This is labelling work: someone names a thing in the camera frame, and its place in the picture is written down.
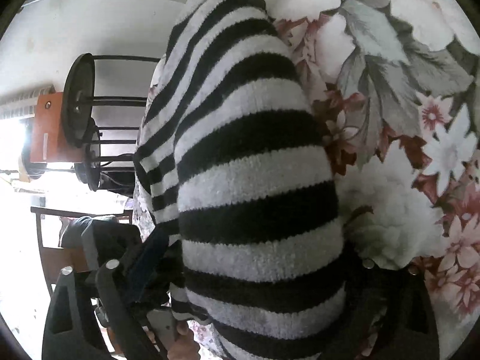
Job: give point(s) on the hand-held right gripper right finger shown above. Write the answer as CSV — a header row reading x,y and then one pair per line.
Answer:
x,y
375,288

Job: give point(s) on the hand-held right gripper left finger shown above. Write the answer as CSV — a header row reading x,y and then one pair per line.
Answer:
x,y
148,255

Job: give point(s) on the black and white striped sweater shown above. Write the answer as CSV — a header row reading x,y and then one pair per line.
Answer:
x,y
255,180

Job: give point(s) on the person's left hand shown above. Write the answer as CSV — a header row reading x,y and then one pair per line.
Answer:
x,y
183,345

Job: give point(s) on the dark cloth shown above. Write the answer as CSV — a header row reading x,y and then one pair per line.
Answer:
x,y
112,232

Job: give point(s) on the wooden chair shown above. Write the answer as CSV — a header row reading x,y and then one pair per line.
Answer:
x,y
56,260

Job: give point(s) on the black round metal side table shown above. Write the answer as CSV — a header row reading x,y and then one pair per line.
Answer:
x,y
77,97

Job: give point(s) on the white ribbed radiator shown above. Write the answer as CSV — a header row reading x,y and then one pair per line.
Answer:
x,y
22,101

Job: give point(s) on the floral bedsheet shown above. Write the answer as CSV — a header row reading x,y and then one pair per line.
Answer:
x,y
393,82

